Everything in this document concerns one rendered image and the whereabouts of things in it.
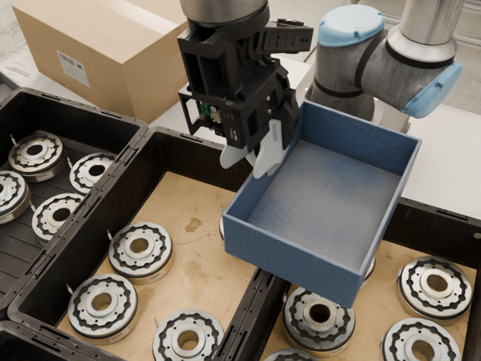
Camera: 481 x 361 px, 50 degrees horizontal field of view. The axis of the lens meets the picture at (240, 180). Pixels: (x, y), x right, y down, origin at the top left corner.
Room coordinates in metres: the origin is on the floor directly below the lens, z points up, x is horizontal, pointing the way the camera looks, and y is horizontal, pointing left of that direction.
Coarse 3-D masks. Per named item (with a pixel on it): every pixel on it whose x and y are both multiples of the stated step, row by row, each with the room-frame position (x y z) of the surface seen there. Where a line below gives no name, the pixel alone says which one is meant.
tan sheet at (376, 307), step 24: (384, 264) 0.43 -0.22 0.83; (456, 264) 0.42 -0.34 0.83; (384, 288) 0.39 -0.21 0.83; (432, 288) 0.38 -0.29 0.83; (360, 312) 0.35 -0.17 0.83; (384, 312) 0.35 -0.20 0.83; (360, 336) 0.31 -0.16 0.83; (456, 336) 0.30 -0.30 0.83; (336, 360) 0.28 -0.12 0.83; (360, 360) 0.28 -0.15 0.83
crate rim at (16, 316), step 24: (144, 144) 0.63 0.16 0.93; (216, 144) 0.62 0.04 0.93; (120, 168) 0.58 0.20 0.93; (72, 240) 0.44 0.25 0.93; (48, 264) 0.41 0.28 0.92; (24, 288) 0.36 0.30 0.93; (240, 312) 0.31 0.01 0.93; (48, 336) 0.29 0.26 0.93; (72, 336) 0.29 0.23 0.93; (120, 360) 0.26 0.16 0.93; (216, 360) 0.25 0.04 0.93
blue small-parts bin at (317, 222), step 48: (336, 144) 0.46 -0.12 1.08; (384, 144) 0.43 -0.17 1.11; (240, 192) 0.34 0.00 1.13; (288, 192) 0.39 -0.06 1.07; (336, 192) 0.39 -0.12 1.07; (384, 192) 0.39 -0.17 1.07; (240, 240) 0.31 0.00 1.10; (288, 240) 0.33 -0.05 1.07; (336, 240) 0.32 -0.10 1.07; (336, 288) 0.25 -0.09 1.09
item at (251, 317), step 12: (408, 204) 0.47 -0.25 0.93; (420, 204) 0.47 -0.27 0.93; (444, 216) 0.44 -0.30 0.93; (456, 216) 0.44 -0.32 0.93; (468, 216) 0.44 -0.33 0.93; (480, 228) 0.42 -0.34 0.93; (264, 276) 0.36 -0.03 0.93; (264, 288) 0.34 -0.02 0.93; (264, 300) 0.33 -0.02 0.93; (252, 312) 0.31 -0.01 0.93; (252, 324) 0.29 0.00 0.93; (240, 336) 0.28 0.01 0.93; (240, 348) 0.26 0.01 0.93; (228, 360) 0.25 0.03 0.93; (480, 360) 0.23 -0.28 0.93
